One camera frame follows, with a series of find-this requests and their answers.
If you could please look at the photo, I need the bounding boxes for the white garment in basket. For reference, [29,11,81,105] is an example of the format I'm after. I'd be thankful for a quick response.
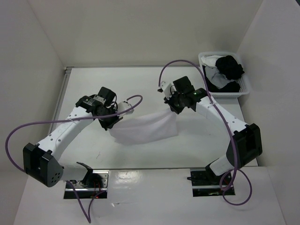
[201,55,222,68]

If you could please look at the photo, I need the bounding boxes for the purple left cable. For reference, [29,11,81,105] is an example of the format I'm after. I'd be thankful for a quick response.
[5,95,143,223]

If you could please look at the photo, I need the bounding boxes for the black garment in basket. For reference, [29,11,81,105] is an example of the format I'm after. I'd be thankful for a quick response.
[202,55,245,93]

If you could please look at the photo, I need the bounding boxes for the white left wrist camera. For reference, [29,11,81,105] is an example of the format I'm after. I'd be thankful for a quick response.
[117,101,134,117]

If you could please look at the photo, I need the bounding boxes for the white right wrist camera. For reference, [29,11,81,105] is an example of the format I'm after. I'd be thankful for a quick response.
[158,81,175,99]

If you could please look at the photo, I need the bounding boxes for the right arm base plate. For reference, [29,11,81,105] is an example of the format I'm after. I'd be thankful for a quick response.
[187,168,223,197]

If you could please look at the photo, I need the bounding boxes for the white plastic laundry basket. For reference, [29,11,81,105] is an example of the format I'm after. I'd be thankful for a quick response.
[198,52,250,98]

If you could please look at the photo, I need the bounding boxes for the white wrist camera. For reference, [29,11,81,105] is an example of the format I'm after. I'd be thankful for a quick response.
[158,81,175,99]
[117,101,134,117]

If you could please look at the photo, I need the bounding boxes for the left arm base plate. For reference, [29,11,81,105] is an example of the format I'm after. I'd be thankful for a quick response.
[63,170,109,200]

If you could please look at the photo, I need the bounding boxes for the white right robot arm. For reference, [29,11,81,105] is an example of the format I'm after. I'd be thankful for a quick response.
[159,76,263,184]

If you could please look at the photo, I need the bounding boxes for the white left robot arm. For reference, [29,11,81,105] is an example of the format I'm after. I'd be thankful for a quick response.
[23,87,121,187]

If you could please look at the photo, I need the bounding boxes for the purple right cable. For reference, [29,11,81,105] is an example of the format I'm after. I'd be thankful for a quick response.
[158,60,253,206]

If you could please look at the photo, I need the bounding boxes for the white tank top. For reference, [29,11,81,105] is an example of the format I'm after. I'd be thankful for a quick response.
[109,109,178,145]

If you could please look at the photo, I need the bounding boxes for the purple cable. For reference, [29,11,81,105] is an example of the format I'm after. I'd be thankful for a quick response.
[158,60,253,206]
[5,95,143,223]

